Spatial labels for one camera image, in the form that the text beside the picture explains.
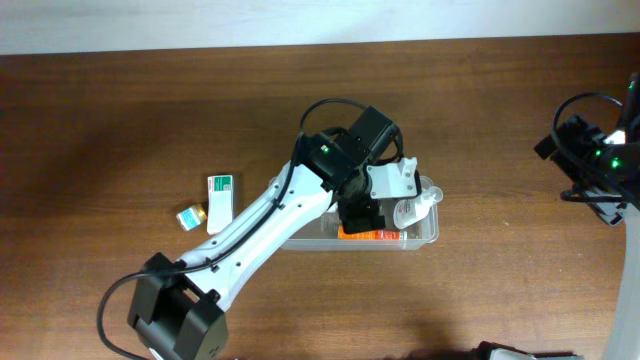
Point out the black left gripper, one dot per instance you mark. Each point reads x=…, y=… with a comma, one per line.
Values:
x=348, y=207

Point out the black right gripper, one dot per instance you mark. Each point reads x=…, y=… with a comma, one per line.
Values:
x=566, y=156

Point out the orange tablet tube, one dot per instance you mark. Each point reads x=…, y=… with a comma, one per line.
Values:
x=373, y=235

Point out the white spray bottle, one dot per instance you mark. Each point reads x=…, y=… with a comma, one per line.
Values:
x=409, y=211

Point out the white green Panadol box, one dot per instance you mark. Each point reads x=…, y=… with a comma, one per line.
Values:
x=220, y=202

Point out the small jar gold lid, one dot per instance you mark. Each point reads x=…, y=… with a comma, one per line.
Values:
x=191, y=217

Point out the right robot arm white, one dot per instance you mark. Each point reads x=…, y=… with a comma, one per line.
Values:
x=617, y=204

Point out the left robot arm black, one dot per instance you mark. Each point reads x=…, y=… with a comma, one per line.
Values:
x=178, y=308

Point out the clear plastic container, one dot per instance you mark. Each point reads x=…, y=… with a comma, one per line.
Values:
x=321, y=233

